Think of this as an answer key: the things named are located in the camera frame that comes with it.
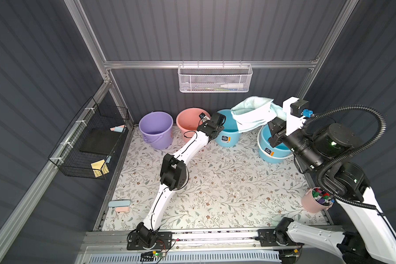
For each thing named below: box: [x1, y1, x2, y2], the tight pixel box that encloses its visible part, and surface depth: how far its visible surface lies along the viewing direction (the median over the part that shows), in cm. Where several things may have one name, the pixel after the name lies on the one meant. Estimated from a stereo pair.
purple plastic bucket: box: [138, 111, 174, 150], surface depth 104 cm
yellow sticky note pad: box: [90, 158, 110, 178], surface depth 67 cm
